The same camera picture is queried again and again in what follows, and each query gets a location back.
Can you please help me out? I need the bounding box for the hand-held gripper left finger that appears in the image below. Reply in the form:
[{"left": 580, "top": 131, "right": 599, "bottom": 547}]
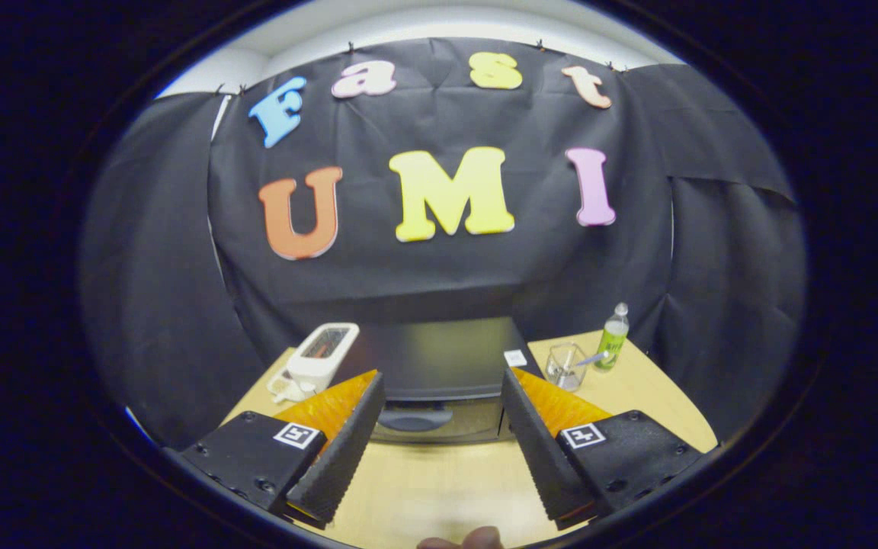
[{"left": 180, "top": 371, "right": 386, "bottom": 529}]

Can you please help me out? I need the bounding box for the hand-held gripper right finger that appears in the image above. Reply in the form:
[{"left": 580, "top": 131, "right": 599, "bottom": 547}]
[{"left": 500, "top": 367, "right": 703, "bottom": 531}]

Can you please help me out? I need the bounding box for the black toaster oven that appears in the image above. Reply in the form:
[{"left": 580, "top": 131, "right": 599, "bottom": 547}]
[{"left": 340, "top": 316, "right": 546, "bottom": 445}]

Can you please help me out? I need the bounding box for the white pop-up toaster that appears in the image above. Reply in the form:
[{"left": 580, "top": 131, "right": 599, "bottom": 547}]
[{"left": 287, "top": 323, "right": 360, "bottom": 394}]

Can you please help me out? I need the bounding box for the small plate of snacks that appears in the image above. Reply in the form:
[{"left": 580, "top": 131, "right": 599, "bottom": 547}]
[{"left": 266, "top": 370, "right": 310, "bottom": 405}]

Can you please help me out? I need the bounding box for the clear glass container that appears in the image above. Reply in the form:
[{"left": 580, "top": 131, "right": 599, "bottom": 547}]
[{"left": 544, "top": 342, "right": 589, "bottom": 393}]

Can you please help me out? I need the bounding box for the green label plastic bottle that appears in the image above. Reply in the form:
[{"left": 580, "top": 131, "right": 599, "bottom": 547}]
[{"left": 594, "top": 303, "right": 630, "bottom": 372}]

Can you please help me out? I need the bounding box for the black backdrop cloth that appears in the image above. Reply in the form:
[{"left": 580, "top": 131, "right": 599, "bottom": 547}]
[{"left": 81, "top": 38, "right": 806, "bottom": 451}]

